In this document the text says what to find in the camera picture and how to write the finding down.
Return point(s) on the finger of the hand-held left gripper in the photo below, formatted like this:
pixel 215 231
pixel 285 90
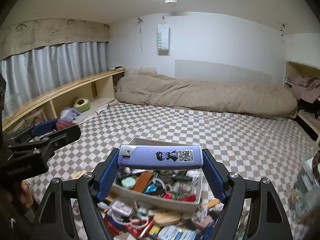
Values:
pixel 67 135
pixel 45 127

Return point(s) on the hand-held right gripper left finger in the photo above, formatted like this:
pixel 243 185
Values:
pixel 107 180

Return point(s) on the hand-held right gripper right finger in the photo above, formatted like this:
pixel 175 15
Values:
pixel 215 180

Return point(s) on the dark red ribbed item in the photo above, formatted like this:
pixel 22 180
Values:
pixel 65 125

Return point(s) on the brown leather piece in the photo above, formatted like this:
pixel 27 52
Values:
pixel 143 181

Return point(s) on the purple lighter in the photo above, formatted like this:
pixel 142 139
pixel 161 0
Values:
pixel 150 158

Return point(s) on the white cardboard box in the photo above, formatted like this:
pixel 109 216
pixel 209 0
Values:
pixel 155 202

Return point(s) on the heap of mixed small things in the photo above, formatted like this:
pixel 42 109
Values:
pixel 155 226

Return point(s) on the person's left forearm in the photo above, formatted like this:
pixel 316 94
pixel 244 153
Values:
pixel 12 226

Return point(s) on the person's left hand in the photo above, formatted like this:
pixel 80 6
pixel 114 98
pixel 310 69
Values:
pixel 24 193

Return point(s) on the purple plush toy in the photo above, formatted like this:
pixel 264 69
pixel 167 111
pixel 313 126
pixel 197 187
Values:
pixel 68 114

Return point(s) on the green avocado plush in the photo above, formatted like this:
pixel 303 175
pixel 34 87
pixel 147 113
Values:
pixel 81 105

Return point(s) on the checkered bed sheet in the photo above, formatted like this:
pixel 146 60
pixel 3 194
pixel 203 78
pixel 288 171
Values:
pixel 200 135

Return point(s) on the wooden shelf unit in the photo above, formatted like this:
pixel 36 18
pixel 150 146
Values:
pixel 75 85

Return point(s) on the grey curtain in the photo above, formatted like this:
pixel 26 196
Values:
pixel 62 65

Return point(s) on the dark item on shelf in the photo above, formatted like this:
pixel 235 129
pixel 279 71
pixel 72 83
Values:
pixel 117 68

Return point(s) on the beige quilted duvet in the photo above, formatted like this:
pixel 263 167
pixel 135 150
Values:
pixel 200 95

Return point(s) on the beige printed valance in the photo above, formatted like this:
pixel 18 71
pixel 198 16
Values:
pixel 50 35

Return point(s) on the clear storage bin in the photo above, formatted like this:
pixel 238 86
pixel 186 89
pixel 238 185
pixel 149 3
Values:
pixel 307 195

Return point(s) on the fluffy cream pillow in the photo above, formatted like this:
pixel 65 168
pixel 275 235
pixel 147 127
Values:
pixel 140 70

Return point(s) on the pile of pink clothes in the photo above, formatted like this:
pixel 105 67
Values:
pixel 305 87

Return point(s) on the white hanging paper bag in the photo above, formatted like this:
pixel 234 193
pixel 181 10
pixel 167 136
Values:
pixel 163 38

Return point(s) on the wall alcove shelf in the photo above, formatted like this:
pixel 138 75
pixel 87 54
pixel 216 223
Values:
pixel 305 120

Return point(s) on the black wall hook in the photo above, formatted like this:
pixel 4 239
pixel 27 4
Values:
pixel 282 28

